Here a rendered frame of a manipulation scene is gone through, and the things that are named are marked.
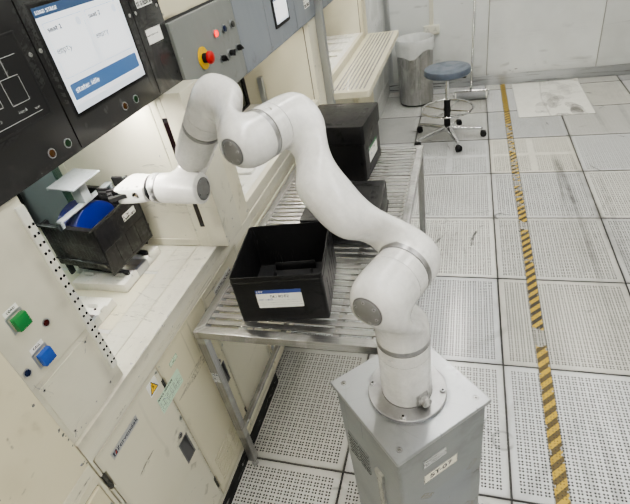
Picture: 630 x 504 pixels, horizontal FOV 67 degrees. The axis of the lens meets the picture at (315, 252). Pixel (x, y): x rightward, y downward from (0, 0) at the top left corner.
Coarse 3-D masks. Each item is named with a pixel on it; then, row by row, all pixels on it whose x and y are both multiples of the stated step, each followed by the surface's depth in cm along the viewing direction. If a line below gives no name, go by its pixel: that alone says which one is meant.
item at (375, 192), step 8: (360, 184) 185; (368, 184) 184; (376, 184) 183; (384, 184) 182; (360, 192) 180; (368, 192) 179; (376, 192) 178; (384, 192) 180; (368, 200) 174; (376, 200) 173; (384, 200) 180; (384, 208) 180; (304, 216) 173; (312, 216) 172; (336, 240) 172; (344, 240) 171; (352, 240) 171
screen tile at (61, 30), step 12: (48, 24) 96; (60, 24) 99; (72, 24) 102; (84, 24) 105; (48, 36) 96; (60, 36) 99; (72, 36) 102; (84, 36) 106; (84, 48) 106; (60, 60) 99; (72, 60) 102; (84, 60) 106; (96, 60) 109; (72, 72) 103
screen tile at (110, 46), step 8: (112, 0) 114; (88, 8) 106; (96, 8) 109; (104, 8) 111; (88, 16) 106; (96, 16) 109; (104, 16) 111; (112, 16) 114; (120, 16) 116; (96, 24) 109; (104, 24) 111; (120, 24) 116; (120, 32) 116; (96, 40) 109; (104, 40) 111; (112, 40) 114; (120, 40) 116; (128, 40) 119; (104, 48) 111; (112, 48) 114; (120, 48) 116; (128, 48) 119; (104, 56) 111; (112, 56) 114
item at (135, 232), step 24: (72, 192) 142; (96, 192) 149; (120, 216) 146; (144, 216) 157; (48, 240) 146; (72, 240) 142; (96, 240) 138; (120, 240) 147; (144, 240) 158; (72, 264) 150; (96, 264) 146; (120, 264) 149
